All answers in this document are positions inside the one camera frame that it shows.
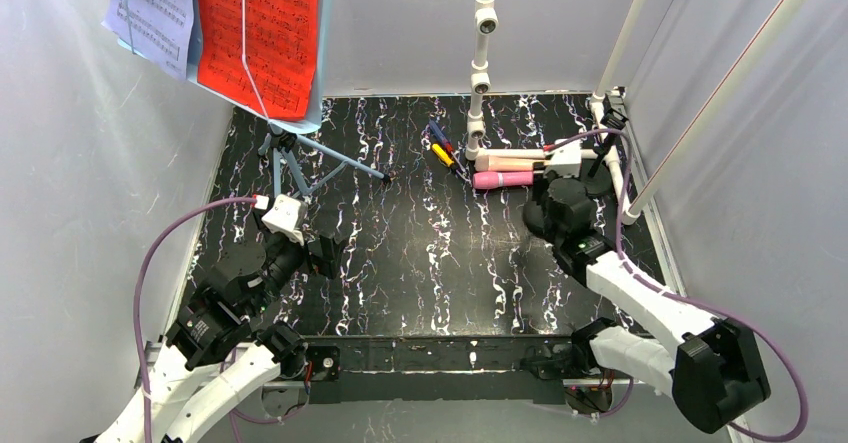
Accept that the pink toy microphone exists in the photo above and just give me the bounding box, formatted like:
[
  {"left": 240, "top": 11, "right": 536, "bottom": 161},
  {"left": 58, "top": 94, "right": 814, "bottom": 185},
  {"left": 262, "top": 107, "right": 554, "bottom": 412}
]
[{"left": 472, "top": 171, "right": 542, "bottom": 191}]

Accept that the beige toy microphone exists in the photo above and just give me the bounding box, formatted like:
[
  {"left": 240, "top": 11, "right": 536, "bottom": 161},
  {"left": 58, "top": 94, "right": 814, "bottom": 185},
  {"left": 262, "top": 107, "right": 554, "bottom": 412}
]
[{"left": 474, "top": 156, "right": 547, "bottom": 172}]

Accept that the light blue music stand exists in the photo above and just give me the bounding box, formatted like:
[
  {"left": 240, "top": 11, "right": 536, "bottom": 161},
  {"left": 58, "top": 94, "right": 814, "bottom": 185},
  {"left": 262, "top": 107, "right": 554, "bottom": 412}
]
[{"left": 105, "top": 0, "right": 364, "bottom": 196}]

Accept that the lavender sheet music page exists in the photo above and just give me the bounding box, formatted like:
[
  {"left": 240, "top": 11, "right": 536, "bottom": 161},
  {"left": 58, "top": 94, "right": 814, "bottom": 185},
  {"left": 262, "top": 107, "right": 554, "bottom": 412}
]
[{"left": 102, "top": 0, "right": 194, "bottom": 80}]

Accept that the black round microphone stand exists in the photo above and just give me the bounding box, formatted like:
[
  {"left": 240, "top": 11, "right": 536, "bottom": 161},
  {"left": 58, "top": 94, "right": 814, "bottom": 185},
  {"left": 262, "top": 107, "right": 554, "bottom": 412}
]
[{"left": 522, "top": 200, "right": 547, "bottom": 238}]

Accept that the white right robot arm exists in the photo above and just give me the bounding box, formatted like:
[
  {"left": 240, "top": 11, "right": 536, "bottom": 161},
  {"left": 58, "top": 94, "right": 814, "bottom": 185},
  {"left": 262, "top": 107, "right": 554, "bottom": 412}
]
[{"left": 524, "top": 176, "right": 771, "bottom": 433}]

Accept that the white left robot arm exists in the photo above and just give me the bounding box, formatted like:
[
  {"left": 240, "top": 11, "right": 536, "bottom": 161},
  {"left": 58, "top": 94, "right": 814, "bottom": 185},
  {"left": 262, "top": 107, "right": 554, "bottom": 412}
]
[{"left": 91, "top": 234, "right": 348, "bottom": 442}]

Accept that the white diagonal pole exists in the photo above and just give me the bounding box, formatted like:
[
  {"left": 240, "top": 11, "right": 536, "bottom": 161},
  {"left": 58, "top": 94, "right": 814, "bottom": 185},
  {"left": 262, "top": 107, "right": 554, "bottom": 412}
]
[{"left": 628, "top": 0, "right": 806, "bottom": 217}]

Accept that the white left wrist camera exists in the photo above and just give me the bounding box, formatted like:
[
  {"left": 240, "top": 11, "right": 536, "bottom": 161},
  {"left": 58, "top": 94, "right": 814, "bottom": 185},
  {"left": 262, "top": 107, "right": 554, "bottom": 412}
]
[{"left": 253, "top": 194, "right": 306, "bottom": 246}]

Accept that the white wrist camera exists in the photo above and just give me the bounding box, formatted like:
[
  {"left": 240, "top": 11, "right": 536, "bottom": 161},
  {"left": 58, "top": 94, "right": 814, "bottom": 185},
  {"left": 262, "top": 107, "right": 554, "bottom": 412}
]
[
  {"left": 253, "top": 194, "right": 306, "bottom": 246},
  {"left": 543, "top": 141, "right": 582, "bottom": 178}
]

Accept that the white PVC pipe frame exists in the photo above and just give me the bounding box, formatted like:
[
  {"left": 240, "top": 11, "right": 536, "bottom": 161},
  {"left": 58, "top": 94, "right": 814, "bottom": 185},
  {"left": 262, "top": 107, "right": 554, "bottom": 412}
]
[{"left": 463, "top": 0, "right": 664, "bottom": 226}]

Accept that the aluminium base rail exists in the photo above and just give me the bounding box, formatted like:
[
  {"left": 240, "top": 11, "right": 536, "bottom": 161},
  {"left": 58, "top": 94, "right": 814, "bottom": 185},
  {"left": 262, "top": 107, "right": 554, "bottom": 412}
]
[{"left": 176, "top": 95, "right": 653, "bottom": 403}]

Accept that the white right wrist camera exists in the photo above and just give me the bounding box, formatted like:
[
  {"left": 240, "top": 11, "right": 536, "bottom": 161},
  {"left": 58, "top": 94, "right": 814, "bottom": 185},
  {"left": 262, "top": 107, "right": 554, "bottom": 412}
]
[{"left": 543, "top": 141, "right": 582, "bottom": 178}]

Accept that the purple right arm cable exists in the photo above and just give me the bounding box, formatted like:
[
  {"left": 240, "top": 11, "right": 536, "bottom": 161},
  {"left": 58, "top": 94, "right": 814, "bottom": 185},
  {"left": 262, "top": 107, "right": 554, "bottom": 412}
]
[{"left": 549, "top": 127, "right": 811, "bottom": 443}]

